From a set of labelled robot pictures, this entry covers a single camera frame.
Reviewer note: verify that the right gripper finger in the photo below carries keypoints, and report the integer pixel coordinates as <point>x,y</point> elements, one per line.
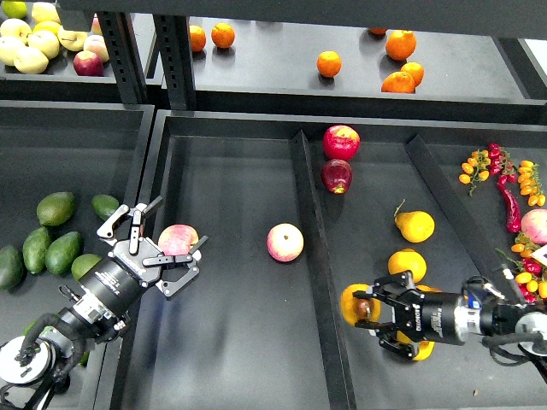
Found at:
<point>395,290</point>
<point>386,332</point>

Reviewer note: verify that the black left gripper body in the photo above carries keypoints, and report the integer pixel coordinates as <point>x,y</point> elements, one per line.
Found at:
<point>120,278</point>

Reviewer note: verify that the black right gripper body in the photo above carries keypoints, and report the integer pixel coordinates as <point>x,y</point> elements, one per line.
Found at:
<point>429,316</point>

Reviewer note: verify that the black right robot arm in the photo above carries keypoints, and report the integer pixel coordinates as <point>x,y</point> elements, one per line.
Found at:
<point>513,333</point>

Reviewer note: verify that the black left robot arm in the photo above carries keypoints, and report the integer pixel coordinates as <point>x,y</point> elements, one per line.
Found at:
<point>55,344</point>

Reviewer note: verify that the dark green avocado top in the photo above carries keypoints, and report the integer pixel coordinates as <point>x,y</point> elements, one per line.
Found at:
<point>104,205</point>

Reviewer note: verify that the yellow pear hidden centre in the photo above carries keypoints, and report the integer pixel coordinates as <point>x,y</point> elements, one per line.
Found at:
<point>427,289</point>

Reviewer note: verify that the light green round avocado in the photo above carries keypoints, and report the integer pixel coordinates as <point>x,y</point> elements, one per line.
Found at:
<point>83,263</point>

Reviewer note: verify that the light green avocado top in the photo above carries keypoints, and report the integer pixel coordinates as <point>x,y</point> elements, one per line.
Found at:
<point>56,208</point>

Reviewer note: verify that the yellow pear with stem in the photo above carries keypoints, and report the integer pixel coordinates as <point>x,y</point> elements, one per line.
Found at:
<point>416,226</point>

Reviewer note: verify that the light green avocado lower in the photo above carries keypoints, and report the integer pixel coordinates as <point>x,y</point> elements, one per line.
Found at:
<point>84,360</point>

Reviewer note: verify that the dark avocado left edge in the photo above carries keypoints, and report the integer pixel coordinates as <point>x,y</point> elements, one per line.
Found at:
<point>12,267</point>

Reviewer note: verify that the pink apple left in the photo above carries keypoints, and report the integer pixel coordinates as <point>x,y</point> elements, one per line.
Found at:
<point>177,239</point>

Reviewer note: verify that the pink apple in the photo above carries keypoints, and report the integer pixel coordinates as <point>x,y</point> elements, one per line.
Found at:
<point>177,239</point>
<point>285,242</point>

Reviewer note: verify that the mixed cherry tomatoes pile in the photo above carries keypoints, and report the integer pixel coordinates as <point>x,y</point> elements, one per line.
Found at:
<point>529,274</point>

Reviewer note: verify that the black tray divider right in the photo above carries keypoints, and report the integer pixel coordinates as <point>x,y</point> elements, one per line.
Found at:
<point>472,235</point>

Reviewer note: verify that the pink apple centre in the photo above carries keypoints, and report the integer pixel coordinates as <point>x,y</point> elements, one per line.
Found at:
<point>285,242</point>

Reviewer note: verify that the dark red apple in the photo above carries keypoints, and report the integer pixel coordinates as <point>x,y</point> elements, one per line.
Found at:
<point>336,176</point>

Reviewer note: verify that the white price label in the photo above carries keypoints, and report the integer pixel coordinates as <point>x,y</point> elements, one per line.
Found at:
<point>540,255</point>

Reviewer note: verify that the red chili pepper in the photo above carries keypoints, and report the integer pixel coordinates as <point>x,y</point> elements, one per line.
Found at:
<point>513,213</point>

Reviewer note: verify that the pink peach right edge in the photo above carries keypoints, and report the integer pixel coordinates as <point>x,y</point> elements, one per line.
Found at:
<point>533,225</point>

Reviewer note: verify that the orange cherry tomato bunch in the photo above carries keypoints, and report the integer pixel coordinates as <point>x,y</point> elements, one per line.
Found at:
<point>475,170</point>

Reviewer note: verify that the bright red apple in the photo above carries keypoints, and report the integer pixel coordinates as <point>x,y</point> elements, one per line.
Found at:
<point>341,142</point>

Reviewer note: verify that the red apple on shelf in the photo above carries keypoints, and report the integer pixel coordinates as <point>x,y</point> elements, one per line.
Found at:
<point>88,63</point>

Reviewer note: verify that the red cherry tomato bunch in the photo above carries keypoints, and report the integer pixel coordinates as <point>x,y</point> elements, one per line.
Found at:
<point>501,163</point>

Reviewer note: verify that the yellow apple front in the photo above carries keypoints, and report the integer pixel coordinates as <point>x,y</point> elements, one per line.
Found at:
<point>30,60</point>

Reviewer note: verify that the pale peach on shelf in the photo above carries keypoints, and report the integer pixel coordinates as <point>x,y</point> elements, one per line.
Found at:
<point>96,44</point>

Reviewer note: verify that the yellow apple with stem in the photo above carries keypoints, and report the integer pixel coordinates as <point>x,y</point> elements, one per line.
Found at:
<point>71,40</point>

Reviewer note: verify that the yellow apple centre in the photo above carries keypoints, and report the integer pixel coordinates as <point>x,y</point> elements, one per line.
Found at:
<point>45,41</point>

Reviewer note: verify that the orange front right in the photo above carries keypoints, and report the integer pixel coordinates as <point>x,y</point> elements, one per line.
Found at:
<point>399,82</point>

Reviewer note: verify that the black shelf post left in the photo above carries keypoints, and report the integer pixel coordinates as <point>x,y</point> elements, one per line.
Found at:
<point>124,58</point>

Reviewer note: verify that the black shelf post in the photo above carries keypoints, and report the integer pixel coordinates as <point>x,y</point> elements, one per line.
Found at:
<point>174,43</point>
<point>124,58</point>

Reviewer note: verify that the black shelf post right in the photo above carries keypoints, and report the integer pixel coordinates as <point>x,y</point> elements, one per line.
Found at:
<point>174,43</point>

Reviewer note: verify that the orange behind post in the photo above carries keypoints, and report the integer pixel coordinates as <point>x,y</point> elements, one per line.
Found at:
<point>198,38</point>

